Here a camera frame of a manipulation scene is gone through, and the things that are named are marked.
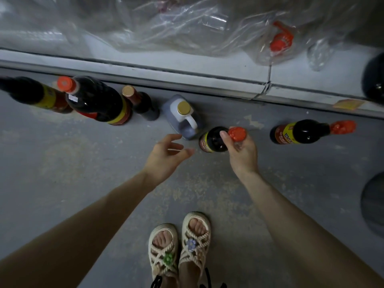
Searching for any person's left hand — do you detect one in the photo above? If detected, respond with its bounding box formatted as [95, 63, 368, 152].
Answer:
[143, 134, 196, 188]

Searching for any person's right hand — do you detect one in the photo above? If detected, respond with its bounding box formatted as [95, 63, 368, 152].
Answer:
[220, 130, 260, 180]

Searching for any rice vinegar jug gold cap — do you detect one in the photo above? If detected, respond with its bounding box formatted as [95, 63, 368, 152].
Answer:
[161, 94, 200, 140]

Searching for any brown-cap small soy bottle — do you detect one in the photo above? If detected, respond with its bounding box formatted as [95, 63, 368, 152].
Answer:
[122, 85, 161, 122]

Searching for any white metal store shelving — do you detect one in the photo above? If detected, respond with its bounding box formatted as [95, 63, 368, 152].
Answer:
[0, 42, 384, 120]

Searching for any person's left forearm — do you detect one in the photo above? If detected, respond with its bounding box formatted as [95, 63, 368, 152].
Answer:
[0, 174, 156, 288]

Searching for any person's right forearm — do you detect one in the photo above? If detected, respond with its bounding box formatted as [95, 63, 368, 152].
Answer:
[243, 170, 384, 288]

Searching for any grey floor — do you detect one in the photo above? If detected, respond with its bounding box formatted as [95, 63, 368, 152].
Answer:
[0, 66, 384, 288]

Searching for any pack of clear empty bottles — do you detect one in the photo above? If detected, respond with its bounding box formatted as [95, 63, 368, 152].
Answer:
[0, 0, 367, 68]

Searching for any small yellow paper tag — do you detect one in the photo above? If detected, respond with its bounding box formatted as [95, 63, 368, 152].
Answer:
[333, 99, 366, 111]

